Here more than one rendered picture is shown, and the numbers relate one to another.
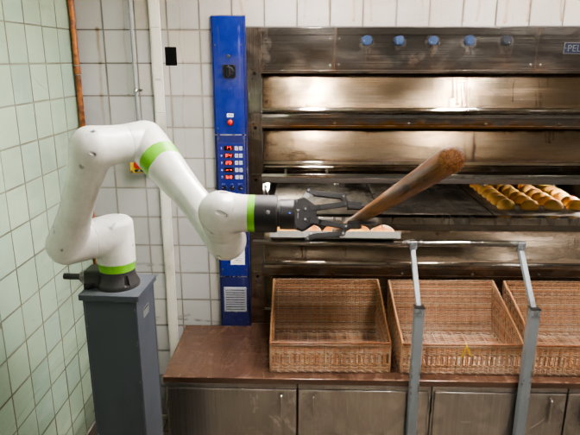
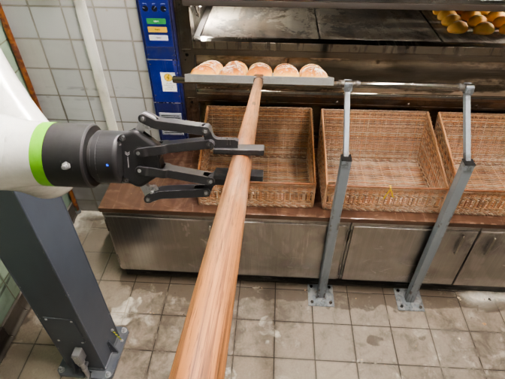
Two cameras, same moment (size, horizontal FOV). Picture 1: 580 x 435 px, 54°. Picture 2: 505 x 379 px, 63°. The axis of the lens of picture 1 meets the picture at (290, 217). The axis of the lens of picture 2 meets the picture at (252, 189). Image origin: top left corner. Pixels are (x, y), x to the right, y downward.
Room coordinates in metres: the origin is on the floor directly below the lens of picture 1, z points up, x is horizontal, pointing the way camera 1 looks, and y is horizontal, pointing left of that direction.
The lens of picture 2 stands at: (0.87, -0.21, 1.95)
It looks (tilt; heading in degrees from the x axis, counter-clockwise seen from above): 41 degrees down; 2
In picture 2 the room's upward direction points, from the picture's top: straight up
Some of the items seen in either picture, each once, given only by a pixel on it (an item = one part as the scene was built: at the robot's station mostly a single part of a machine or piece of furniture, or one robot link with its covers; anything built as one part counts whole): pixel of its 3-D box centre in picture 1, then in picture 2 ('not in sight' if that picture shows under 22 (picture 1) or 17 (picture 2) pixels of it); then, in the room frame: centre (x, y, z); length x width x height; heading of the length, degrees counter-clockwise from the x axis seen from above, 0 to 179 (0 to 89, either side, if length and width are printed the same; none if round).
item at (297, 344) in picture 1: (327, 322); (257, 154); (2.54, -0.18, 0.72); 0.56 x 0.49 x 0.28; 89
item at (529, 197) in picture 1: (523, 192); (478, 9); (3.21, -1.35, 1.21); 0.61 x 0.48 x 0.06; 178
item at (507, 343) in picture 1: (450, 324); (377, 158); (2.52, -0.78, 0.72); 0.56 x 0.49 x 0.28; 89
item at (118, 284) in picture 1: (102, 275); not in sight; (1.85, 0.65, 1.23); 0.26 x 0.15 x 0.06; 86
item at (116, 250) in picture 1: (111, 242); not in sight; (1.84, 0.61, 1.36); 0.16 x 0.13 x 0.19; 136
